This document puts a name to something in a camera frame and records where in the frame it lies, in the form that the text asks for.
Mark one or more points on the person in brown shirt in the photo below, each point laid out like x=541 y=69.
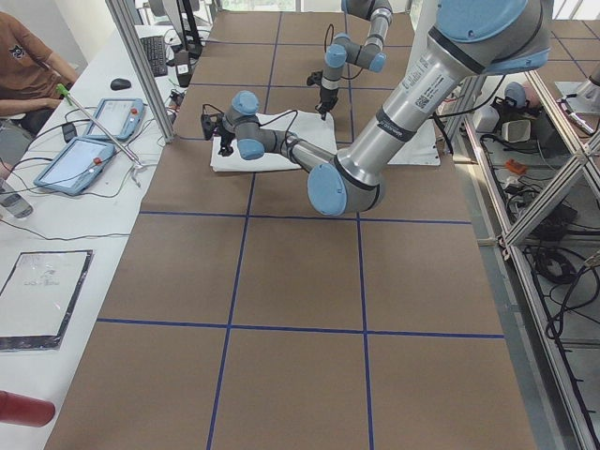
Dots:
x=30 y=73

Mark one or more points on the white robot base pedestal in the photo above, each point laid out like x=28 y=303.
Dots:
x=421 y=149

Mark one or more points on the blue teach pendant far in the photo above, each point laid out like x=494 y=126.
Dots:
x=121 y=116

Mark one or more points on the aluminium frame post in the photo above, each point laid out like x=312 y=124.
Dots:
x=124 y=23

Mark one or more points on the orange connector block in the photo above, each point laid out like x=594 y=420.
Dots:
x=515 y=167

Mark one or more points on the black keyboard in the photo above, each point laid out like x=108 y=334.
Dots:
x=154 y=50

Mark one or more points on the clear water bottle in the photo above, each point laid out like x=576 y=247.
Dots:
x=11 y=200

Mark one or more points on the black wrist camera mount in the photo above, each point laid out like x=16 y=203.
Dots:
x=211 y=121
x=315 y=78

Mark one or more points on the metal rod with green tip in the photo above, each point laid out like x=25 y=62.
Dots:
x=137 y=164

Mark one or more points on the black computer mouse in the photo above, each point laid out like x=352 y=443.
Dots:
x=119 y=84

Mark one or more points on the aluminium side frame rail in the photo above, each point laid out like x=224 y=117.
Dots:
x=549 y=229

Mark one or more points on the red bottle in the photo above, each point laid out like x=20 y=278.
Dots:
x=25 y=411

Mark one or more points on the blue teach pendant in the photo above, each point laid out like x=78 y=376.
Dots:
x=76 y=167
x=121 y=116

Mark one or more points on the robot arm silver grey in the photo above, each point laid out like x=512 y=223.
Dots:
x=343 y=50
x=468 y=38

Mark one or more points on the black framed white sheet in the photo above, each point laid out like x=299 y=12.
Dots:
x=39 y=297

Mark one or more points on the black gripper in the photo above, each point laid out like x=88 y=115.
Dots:
x=326 y=96
x=225 y=137

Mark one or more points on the blue teach pendant near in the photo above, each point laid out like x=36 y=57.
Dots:
x=76 y=167

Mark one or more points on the white long-sleeve printed shirt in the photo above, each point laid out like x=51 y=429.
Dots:
x=306 y=125

